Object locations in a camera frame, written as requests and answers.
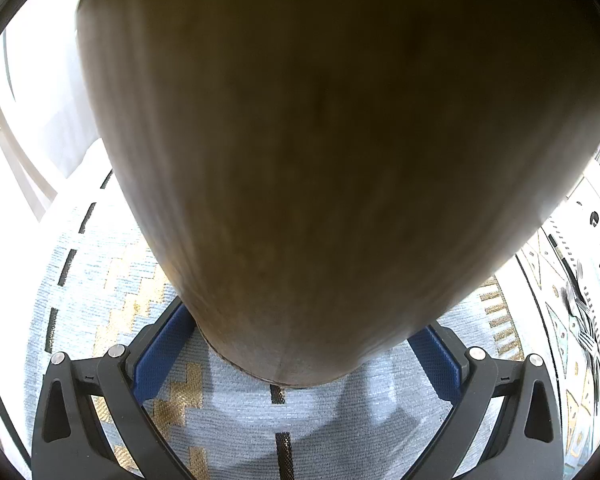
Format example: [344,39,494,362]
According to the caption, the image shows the blue patterned table mat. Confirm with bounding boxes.
[25,170,600,480]

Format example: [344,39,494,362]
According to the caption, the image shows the bamboo utensil holder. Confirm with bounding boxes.
[75,0,600,388]

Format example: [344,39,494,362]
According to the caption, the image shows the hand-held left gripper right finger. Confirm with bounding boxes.
[405,322,566,480]

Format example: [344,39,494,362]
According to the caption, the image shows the metal forks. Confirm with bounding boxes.
[562,260,600,411]

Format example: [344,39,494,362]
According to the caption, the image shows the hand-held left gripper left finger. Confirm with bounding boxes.
[32,300,197,480]

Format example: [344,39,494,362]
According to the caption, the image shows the white chair with teardrop holes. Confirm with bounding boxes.
[0,55,106,221]

